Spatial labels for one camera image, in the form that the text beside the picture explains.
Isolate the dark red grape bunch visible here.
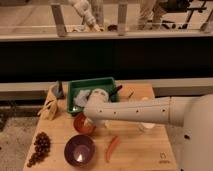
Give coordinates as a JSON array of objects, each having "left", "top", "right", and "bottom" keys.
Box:
[{"left": 27, "top": 132, "right": 51, "bottom": 167}]

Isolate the purple bowl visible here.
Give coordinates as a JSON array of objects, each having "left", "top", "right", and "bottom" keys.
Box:
[{"left": 64, "top": 134, "right": 95, "bottom": 167}]

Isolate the green plastic tray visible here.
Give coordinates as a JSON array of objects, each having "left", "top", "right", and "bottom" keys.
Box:
[{"left": 67, "top": 77, "right": 116, "bottom": 116}]

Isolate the red-orange bowl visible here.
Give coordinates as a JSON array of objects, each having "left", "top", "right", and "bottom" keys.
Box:
[{"left": 73, "top": 113, "right": 95, "bottom": 135}]

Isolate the white crumpled cloth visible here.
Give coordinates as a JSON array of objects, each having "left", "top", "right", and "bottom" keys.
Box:
[{"left": 74, "top": 90, "right": 91, "bottom": 107}]

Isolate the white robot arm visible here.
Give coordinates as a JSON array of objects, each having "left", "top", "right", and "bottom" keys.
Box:
[{"left": 83, "top": 89, "right": 213, "bottom": 171}]

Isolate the black handled tool in tray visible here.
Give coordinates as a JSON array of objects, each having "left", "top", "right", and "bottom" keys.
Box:
[{"left": 109, "top": 85, "right": 123, "bottom": 98}]

